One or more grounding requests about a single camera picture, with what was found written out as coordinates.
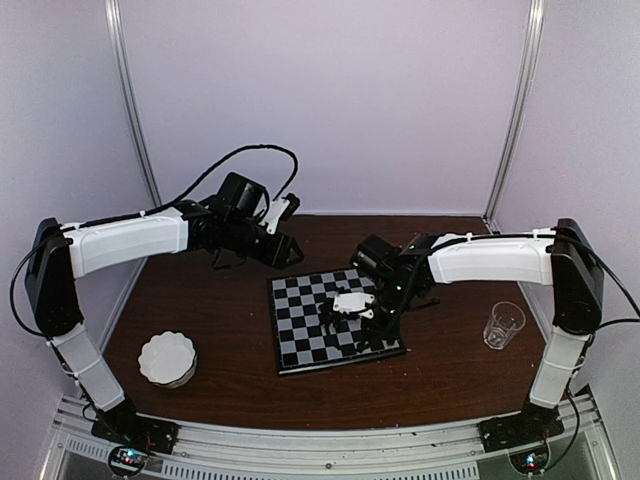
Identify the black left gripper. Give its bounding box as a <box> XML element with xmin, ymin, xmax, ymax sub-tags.
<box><xmin>224</xmin><ymin>216</ymin><xmax>305</xmax><ymax>270</ymax></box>

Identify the black and grey chessboard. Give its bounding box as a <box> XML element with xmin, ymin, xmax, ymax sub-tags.
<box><xmin>267</xmin><ymin>269</ymin><xmax>406</xmax><ymax>376</ymax></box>

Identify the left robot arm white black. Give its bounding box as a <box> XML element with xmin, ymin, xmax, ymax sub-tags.
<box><xmin>24</xmin><ymin>172</ymin><xmax>304</xmax><ymax>444</ymax></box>

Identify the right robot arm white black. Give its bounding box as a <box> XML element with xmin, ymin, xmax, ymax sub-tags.
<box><xmin>349</xmin><ymin>218</ymin><xmax>604</xmax><ymax>442</ymax></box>

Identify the pile of black chess pieces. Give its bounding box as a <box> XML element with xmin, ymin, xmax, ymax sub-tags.
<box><xmin>318</xmin><ymin>287</ymin><xmax>358</xmax><ymax>335</ymax></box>

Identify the right round control board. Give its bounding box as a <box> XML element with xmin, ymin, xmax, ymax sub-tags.
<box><xmin>509</xmin><ymin>445</ymin><xmax>550</xmax><ymax>476</ymax></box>

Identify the round control board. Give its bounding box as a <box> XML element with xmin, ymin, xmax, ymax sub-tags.
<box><xmin>509</xmin><ymin>445</ymin><xmax>550</xmax><ymax>476</ymax></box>
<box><xmin>107</xmin><ymin>445</ymin><xmax>149</xmax><ymax>477</ymax></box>

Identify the left round control board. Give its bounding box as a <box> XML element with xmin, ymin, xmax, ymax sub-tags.
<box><xmin>107</xmin><ymin>445</ymin><xmax>149</xmax><ymax>477</ymax></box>

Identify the clear drinking glass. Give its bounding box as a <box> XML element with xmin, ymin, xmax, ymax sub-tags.
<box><xmin>483</xmin><ymin>301</ymin><xmax>526</xmax><ymax>351</ymax></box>

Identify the white scalloped bowl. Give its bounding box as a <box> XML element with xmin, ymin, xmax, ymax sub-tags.
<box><xmin>138</xmin><ymin>331</ymin><xmax>198</xmax><ymax>389</ymax></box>

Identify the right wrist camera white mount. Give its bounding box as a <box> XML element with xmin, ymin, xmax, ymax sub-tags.
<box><xmin>331</xmin><ymin>292</ymin><xmax>375</xmax><ymax>319</ymax></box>

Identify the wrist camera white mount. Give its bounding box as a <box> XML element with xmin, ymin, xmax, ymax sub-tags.
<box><xmin>260</xmin><ymin>193</ymin><xmax>300</xmax><ymax>235</ymax></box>
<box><xmin>331</xmin><ymin>292</ymin><xmax>375</xmax><ymax>319</ymax></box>

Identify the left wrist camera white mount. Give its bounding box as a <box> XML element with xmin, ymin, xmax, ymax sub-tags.
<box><xmin>260</xmin><ymin>193</ymin><xmax>300</xmax><ymax>235</ymax></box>

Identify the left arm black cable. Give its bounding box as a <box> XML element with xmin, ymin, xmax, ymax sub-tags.
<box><xmin>10</xmin><ymin>144</ymin><xmax>301</xmax><ymax>339</ymax></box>

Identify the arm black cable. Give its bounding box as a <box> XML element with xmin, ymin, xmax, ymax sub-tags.
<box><xmin>564</xmin><ymin>229</ymin><xmax>640</xmax><ymax>451</ymax></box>
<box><xmin>10</xmin><ymin>144</ymin><xmax>301</xmax><ymax>339</ymax></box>

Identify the aluminium front rail frame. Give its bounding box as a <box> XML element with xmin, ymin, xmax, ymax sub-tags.
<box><xmin>35</xmin><ymin>394</ymin><xmax>623</xmax><ymax>479</ymax></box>

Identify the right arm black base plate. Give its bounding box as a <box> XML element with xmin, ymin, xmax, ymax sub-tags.
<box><xmin>477</xmin><ymin>412</ymin><xmax>565</xmax><ymax>453</ymax></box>

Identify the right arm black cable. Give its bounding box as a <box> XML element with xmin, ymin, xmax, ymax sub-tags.
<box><xmin>564</xmin><ymin>229</ymin><xmax>640</xmax><ymax>451</ymax></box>

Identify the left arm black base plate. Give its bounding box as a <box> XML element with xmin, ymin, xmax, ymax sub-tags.
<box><xmin>91</xmin><ymin>417</ymin><xmax>180</xmax><ymax>454</ymax></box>

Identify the left aluminium corner post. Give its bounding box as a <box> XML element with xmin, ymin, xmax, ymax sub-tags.
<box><xmin>104</xmin><ymin>0</ymin><xmax>162</xmax><ymax>206</ymax></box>

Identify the aluminium corner post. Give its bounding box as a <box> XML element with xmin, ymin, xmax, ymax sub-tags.
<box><xmin>104</xmin><ymin>0</ymin><xmax>162</xmax><ymax>206</ymax></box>
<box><xmin>483</xmin><ymin>0</ymin><xmax>546</xmax><ymax>232</ymax></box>

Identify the right aluminium corner post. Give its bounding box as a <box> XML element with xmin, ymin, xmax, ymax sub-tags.
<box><xmin>483</xmin><ymin>0</ymin><xmax>546</xmax><ymax>232</ymax></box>

